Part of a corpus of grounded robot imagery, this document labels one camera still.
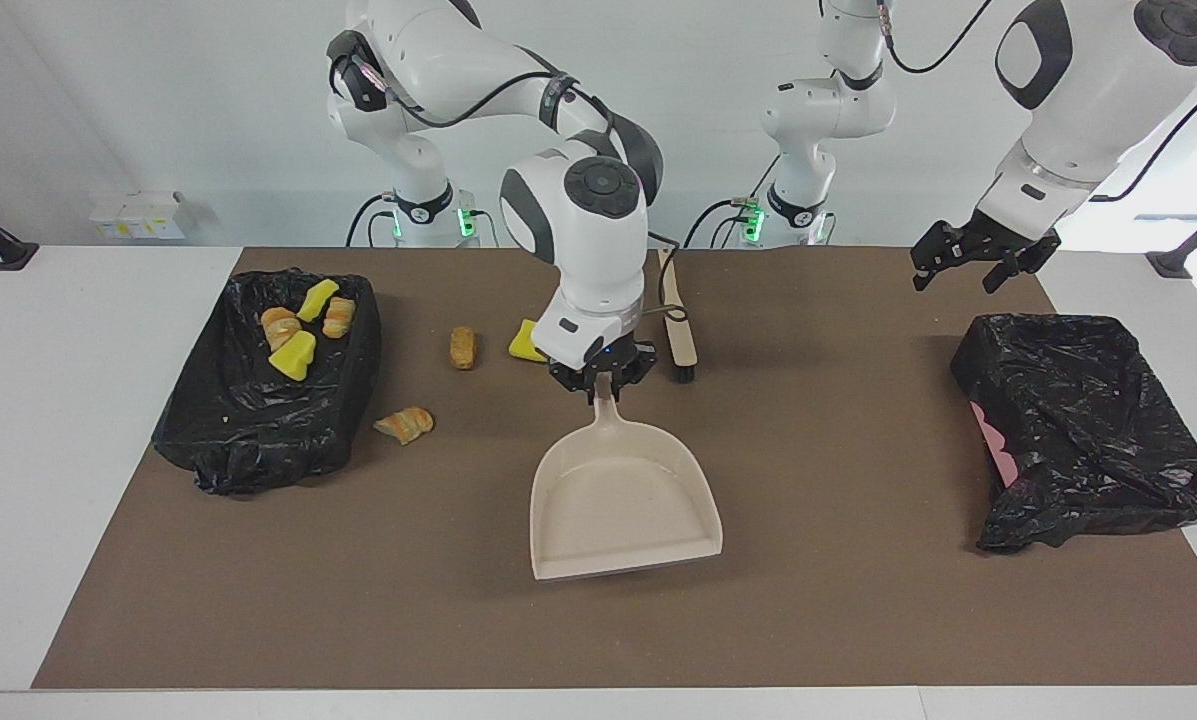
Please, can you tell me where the notched yellow sponge piece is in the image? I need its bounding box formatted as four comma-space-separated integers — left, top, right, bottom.
508, 318, 551, 363

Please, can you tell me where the white wall socket box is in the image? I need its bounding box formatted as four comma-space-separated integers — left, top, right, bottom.
90, 190, 187, 241

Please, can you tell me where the black base cable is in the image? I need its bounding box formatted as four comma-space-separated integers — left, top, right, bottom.
346, 193, 391, 248
683, 160, 761, 248

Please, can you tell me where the yellow sponge with green layer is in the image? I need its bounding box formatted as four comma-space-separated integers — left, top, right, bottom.
296, 279, 341, 323

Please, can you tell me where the large yellow sponge piece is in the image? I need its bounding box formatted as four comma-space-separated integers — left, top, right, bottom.
268, 331, 317, 382

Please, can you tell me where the pink bin with black bag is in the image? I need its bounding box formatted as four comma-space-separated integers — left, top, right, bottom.
950, 313, 1197, 553

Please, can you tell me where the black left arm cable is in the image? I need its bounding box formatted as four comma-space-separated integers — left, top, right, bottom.
876, 0, 1197, 203

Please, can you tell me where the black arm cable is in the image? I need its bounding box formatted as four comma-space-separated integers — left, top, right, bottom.
330, 45, 681, 321
876, 0, 1197, 203

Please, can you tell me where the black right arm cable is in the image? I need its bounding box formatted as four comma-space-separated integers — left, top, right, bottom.
330, 45, 681, 321

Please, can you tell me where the orange striped bread piece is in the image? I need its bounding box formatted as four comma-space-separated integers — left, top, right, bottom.
261, 307, 302, 351
373, 406, 435, 445

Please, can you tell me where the brown table mat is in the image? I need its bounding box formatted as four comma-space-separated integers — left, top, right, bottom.
33, 247, 1197, 691

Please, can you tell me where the beige plastic dustpan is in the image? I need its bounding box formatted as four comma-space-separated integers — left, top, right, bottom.
529, 372, 724, 582

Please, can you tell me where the beige brush with black bristles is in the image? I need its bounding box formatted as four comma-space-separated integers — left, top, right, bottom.
656, 248, 699, 385

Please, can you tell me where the blue bin with black bag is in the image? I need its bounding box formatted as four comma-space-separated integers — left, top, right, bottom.
152, 268, 383, 496

